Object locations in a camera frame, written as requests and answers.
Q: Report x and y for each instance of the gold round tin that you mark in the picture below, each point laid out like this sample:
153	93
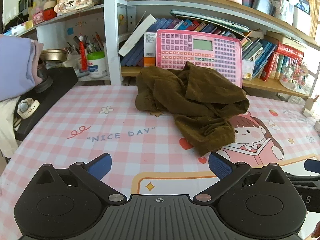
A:
53	55

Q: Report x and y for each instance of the white wristwatch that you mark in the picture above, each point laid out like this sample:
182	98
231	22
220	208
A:
25	106

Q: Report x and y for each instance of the brown garment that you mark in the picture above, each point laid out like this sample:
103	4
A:
195	100

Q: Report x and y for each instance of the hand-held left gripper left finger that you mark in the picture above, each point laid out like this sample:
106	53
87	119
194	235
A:
100	166

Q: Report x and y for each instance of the pink flower ornament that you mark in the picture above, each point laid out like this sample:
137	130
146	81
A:
293	73

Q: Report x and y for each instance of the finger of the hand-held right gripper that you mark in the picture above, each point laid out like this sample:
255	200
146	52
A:
312	166

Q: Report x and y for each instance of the red gift ornament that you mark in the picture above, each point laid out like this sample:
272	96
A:
48	13

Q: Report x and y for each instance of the orange and white box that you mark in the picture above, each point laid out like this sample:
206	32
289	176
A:
149	42

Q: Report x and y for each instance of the red tassel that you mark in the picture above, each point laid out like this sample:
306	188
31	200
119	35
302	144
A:
83	55

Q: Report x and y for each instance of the pink checked table mat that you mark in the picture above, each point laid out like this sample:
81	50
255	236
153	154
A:
75	120

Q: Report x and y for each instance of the small white wooden stand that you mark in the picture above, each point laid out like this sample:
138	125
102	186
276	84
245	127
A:
309	106

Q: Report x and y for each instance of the row of colourful books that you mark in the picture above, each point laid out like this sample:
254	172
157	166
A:
162	23

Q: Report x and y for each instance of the pink learning tablet toy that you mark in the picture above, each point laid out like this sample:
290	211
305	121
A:
175	47

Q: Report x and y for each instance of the row of red books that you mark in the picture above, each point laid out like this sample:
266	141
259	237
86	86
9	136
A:
287	53

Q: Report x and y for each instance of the purple folded cloth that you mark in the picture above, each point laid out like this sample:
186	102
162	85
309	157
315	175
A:
15	65

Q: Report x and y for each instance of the stack of blue books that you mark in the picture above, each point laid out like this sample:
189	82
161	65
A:
260	55

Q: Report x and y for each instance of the black round object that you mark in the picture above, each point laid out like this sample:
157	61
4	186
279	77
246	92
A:
43	80

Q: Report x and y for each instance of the white jar green lid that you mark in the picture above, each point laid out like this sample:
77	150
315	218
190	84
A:
97	65

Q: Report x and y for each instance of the white shelf unit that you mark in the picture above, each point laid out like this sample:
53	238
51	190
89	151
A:
111	30

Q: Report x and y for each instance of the bunch of brushes and pencils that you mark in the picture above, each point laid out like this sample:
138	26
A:
92	43

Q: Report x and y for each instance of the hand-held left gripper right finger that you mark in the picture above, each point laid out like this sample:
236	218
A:
220	166

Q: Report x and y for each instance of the person's right hand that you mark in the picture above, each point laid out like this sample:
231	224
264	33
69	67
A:
317	230

